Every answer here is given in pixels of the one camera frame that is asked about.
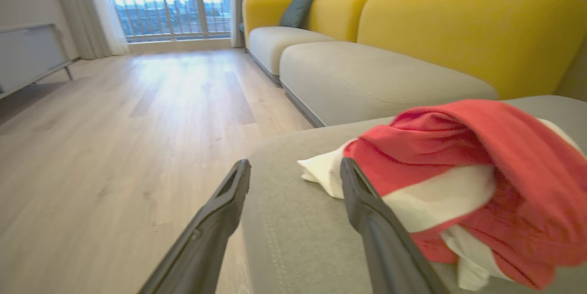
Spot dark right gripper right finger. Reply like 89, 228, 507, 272
340, 157, 451, 294

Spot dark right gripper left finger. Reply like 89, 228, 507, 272
138, 159, 252, 294

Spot red and white clothing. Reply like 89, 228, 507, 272
297, 99, 587, 292

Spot grey sofa seat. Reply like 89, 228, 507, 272
241, 96, 587, 294

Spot yellow and beige sofa section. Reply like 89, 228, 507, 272
242, 0, 374, 86
280, 0, 587, 128

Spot balcony window with railing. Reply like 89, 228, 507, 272
99, 0, 232, 43

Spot white low cabinet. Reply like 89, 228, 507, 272
0, 22, 79, 100

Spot large teal cushion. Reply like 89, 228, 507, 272
279, 0, 319, 28

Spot pale sheer curtain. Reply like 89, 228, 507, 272
46, 0, 130, 60

